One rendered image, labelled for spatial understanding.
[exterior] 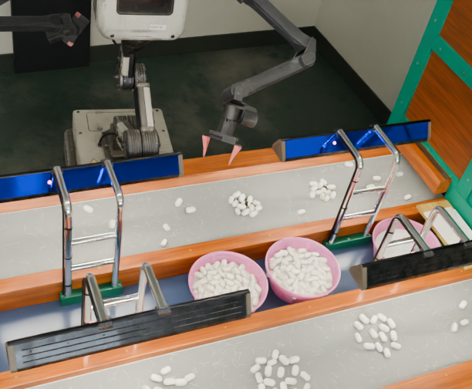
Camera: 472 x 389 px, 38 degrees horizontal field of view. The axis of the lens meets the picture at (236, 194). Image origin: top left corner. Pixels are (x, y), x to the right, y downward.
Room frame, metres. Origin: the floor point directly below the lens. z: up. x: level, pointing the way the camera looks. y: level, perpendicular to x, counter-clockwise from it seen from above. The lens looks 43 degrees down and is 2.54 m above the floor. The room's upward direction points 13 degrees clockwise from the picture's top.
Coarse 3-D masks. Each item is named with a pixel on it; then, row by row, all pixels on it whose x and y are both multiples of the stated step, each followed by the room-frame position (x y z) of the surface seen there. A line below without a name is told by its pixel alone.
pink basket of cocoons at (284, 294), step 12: (288, 240) 1.73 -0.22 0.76; (300, 240) 1.75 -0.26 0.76; (312, 240) 1.75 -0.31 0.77; (276, 252) 1.69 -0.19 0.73; (324, 252) 1.72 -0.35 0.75; (336, 264) 1.67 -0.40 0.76; (336, 276) 1.63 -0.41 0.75; (276, 288) 1.53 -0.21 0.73; (288, 300) 1.52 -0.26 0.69; (300, 300) 1.51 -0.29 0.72
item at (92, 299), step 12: (144, 264) 1.18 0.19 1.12; (144, 276) 1.18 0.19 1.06; (84, 288) 1.11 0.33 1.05; (96, 288) 1.06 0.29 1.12; (144, 288) 1.19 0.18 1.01; (156, 288) 1.11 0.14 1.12; (84, 300) 1.11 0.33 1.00; (96, 300) 1.03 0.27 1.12; (108, 300) 1.15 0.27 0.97; (120, 300) 1.16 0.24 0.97; (132, 300) 1.17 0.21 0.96; (156, 300) 1.07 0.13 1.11; (84, 312) 1.11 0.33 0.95; (96, 312) 1.00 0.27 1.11; (168, 312) 1.05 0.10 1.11; (108, 324) 0.97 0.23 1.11
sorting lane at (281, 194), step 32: (384, 160) 2.35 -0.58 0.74; (160, 192) 1.84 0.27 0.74; (192, 192) 1.88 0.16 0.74; (224, 192) 1.92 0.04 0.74; (256, 192) 1.96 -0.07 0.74; (288, 192) 2.01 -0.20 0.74; (416, 192) 2.19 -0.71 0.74; (0, 224) 1.52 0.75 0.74; (32, 224) 1.55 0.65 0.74; (96, 224) 1.62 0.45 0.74; (128, 224) 1.65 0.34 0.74; (160, 224) 1.69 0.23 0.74; (192, 224) 1.72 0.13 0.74; (224, 224) 1.76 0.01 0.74; (256, 224) 1.80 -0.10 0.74; (288, 224) 1.84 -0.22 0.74; (0, 256) 1.38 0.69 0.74; (32, 256) 1.41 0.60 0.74; (96, 256) 1.48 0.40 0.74
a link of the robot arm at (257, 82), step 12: (288, 60) 2.33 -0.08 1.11; (300, 60) 2.33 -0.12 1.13; (312, 60) 2.35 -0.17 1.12; (264, 72) 2.21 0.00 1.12; (276, 72) 2.24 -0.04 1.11; (288, 72) 2.28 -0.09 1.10; (240, 84) 2.09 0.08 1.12; (252, 84) 2.13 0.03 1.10; (264, 84) 2.16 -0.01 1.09; (228, 96) 2.05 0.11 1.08
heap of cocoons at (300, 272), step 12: (288, 252) 1.70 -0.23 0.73; (300, 252) 1.71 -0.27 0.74; (312, 252) 1.72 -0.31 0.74; (276, 264) 1.63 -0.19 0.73; (288, 264) 1.64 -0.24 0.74; (300, 264) 1.65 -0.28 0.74; (312, 264) 1.68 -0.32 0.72; (324, 264) 1.69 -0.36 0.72; (276, 276) 1.58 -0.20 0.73; (288, 276) 1.60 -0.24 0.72; (300, 276) 1.59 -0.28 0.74; (312, 276) 1.61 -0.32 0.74; (324, 276) 1.63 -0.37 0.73; (288, 288) 1.53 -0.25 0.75; (300, 288) 1.55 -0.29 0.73; (312, 288) 1.56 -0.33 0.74; (324, 288) 1.57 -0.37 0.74
